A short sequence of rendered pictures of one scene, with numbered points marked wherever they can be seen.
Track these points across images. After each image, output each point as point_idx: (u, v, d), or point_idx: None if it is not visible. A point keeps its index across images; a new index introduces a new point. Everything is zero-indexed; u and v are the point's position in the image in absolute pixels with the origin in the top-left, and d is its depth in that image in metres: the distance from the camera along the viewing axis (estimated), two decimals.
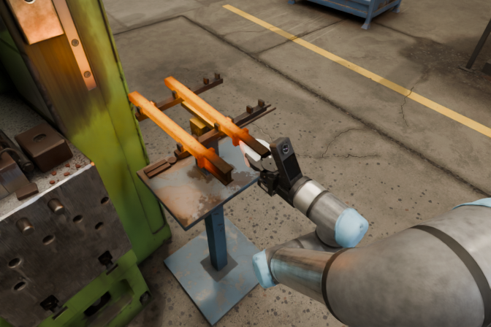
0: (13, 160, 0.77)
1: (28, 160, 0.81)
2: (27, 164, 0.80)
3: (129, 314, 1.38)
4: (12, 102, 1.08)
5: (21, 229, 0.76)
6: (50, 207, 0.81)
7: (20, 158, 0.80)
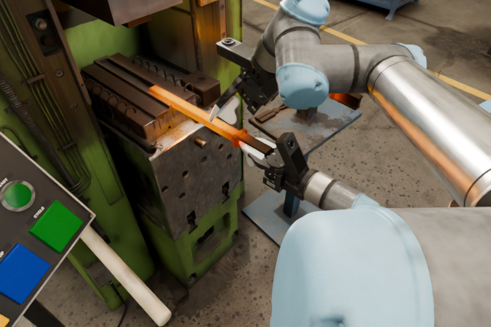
0: (193, 93, 1.02)
1: (197, 95, 1.06)
2: (198, 97, 1.05)
3: (223, 248, 1.63)
4: (150, 60, 1.33)
5: (201, 143, 1.01)
6: (213, 131, 1.06)
7: (193, 93, 1.05)
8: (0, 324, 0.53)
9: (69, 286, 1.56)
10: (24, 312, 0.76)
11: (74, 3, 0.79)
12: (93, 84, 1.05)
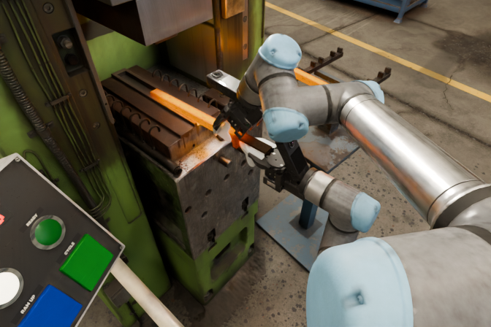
0: (217, 109, 0.98)
1: (221, 110, 1.02)
2: None
3: (240, 263, 1.59)
4: (167, 72, 1.29)
5: (226, 162, 0.97)
6: (237, 148, 1.02)
7: (217, 109, 1.01)
8: None
9: None
10: None
11: (99, 20, 0.75)
12: (112, 99, 1.01)
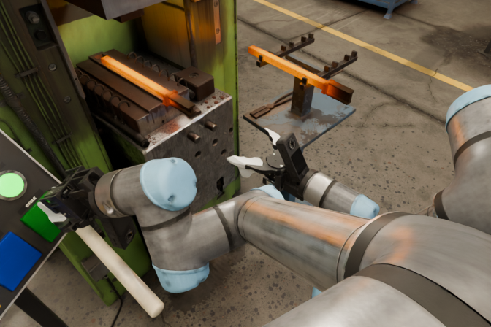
0: (186, 87, 1.03)
1: (191, 90, 1.07)
2: (191, 92, 1.06)
3: None
4: (145, 57, 1.34)
5: (193, 137, 1.02)
6: (207, 125, 1.07)
7: (187, 87, 1.06)
8: None
9: (66, 282, 1.57)
10: (17, 301, 0.77)
11: None
12: (88, 79, 1.06)
